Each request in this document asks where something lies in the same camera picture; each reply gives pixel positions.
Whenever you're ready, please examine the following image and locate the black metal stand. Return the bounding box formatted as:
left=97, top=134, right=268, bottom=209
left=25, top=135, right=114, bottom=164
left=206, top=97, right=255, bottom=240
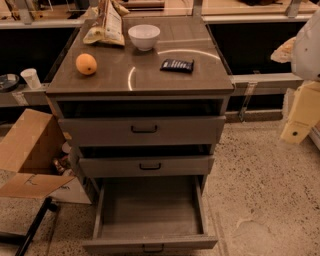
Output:
left=0, top=197, right=58, bottom=256

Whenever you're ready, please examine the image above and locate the grey middle drawer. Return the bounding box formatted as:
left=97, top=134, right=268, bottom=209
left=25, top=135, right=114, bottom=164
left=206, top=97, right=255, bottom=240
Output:
left=79, top=155, right=214, bottom=178

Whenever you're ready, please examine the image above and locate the chip bag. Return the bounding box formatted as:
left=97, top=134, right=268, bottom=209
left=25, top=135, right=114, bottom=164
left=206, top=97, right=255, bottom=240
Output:
left=83, top=0, right=129, bottom=46

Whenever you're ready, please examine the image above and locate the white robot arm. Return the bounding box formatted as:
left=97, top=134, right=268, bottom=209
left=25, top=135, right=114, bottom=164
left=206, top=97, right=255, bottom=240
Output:
left=271, top=10, right=320, bottom=144

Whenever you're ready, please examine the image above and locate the white bowl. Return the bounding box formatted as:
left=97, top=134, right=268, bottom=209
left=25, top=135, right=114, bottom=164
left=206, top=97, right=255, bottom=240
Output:
left=128, top=24, right=160, bottom=51

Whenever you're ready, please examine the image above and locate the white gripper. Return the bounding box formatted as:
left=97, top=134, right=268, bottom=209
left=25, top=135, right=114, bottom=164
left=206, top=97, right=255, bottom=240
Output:
left=280, top=81, right=320, bottom=144

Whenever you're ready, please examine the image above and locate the open cardboard box left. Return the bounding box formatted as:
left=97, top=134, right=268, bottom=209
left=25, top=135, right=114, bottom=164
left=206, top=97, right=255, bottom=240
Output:
left=0, top=109, right=94, bottom=204

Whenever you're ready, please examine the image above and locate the grey drawer cabinet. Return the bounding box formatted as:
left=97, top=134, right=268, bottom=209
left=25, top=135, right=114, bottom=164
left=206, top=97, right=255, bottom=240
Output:
left=47, top=17, right=234, bottom=185

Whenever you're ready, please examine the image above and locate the grey drawer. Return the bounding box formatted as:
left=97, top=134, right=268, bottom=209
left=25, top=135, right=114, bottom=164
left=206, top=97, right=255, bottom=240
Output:
left=83, top=176, right=217, bottom=254
left=79, top=155, right=214, bottom=178
left=59, top=116, right=225, bottom=146

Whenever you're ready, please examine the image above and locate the grey bottom drawer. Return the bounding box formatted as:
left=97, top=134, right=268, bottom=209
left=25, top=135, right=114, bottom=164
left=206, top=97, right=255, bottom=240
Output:
left=83, top=176, right=217, bottom=254

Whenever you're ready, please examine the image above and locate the grey top drawer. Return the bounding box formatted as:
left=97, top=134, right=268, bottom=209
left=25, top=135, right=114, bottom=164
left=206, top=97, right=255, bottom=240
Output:
left=59, top=116, right=225, bottom=146

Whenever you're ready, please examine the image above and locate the dark snack packet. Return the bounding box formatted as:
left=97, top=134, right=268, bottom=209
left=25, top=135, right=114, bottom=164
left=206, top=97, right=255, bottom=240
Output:
left=160, top=59, right=194, bottom=73

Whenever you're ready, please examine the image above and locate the white paper cup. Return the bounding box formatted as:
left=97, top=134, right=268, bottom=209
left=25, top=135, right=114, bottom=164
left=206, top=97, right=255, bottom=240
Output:
left=20, top=68, right=41, bottom=90

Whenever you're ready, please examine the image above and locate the orange fruit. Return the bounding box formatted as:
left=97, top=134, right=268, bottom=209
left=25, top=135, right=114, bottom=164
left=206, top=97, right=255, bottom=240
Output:
left=76, top=53, right=97, bottom=75

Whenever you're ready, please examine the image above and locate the dark round lid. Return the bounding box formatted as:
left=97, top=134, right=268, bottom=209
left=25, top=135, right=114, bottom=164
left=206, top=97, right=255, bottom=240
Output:
left=0, top=74, right=19, bottom=93

